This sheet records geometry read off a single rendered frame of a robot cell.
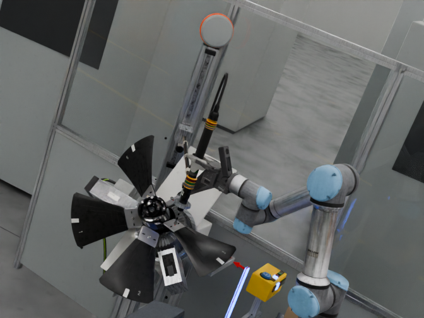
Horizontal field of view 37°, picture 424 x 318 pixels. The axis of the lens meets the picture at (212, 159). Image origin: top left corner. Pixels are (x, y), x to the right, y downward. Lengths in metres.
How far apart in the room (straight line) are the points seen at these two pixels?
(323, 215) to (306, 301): 0.30
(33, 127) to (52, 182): 1.10
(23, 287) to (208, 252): 1.84
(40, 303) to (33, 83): 1.70
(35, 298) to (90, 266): 0.40
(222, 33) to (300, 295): 1.35
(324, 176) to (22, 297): 2.36
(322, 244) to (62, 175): 2.03
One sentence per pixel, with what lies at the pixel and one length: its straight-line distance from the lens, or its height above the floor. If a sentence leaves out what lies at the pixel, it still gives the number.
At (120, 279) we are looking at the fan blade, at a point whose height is 0.98.
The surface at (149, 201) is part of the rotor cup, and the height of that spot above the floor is 1.24.
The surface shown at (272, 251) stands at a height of 0.98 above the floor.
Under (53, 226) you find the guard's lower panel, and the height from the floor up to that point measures 0.41.
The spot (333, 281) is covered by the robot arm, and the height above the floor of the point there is 1.32.
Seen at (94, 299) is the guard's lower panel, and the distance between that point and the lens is 3.92.
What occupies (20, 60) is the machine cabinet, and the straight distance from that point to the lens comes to 4.95.
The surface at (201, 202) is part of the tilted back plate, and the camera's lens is 2.86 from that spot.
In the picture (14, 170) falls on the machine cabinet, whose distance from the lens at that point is 5.14.
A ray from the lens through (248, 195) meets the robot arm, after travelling 2.37.
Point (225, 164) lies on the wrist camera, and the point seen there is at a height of 1.52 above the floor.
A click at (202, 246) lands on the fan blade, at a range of 2.53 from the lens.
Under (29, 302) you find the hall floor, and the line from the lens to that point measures 4.01.
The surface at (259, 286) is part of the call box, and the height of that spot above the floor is 1.03.
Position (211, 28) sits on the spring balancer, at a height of 1.88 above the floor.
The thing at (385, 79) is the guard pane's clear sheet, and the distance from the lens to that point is 2.93.
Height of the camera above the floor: 2.27
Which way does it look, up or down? 18 degrees down
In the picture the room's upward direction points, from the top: 20 degrees clockwise
